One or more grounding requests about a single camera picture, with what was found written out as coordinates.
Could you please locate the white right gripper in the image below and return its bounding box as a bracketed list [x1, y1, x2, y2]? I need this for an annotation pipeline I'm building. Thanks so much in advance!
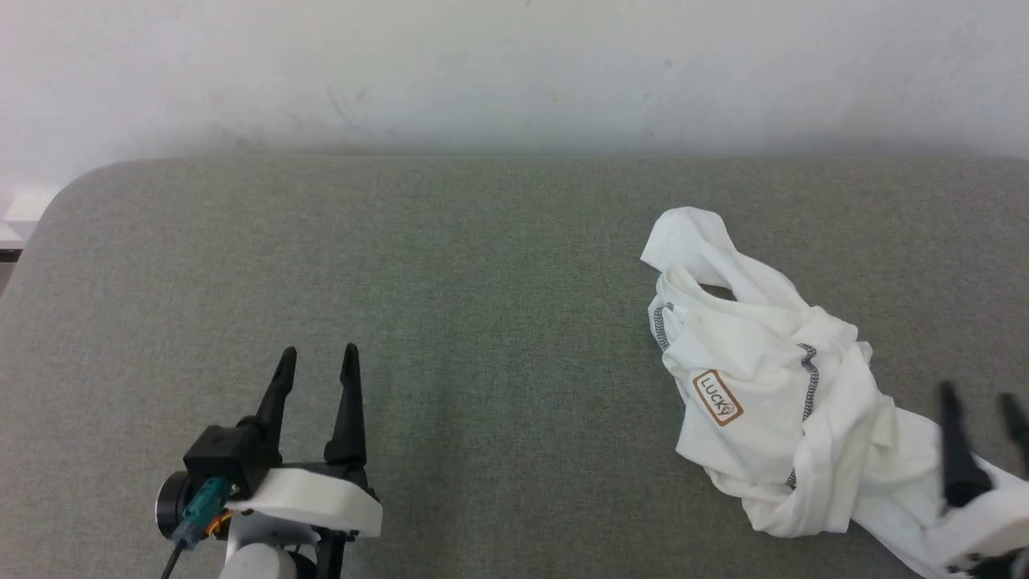
[924, 381, 1029, 579]

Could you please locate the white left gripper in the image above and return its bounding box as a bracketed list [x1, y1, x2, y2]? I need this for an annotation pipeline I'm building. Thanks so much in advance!
[223, 343, 383, 568]

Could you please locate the white long-sleeve shirt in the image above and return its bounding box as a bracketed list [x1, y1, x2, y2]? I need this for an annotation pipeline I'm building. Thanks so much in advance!
[640, 207, 1029, 579]

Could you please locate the black cable with teal plug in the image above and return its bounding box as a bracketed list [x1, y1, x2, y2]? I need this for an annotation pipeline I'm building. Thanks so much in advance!
[161, 476, 236, 579]

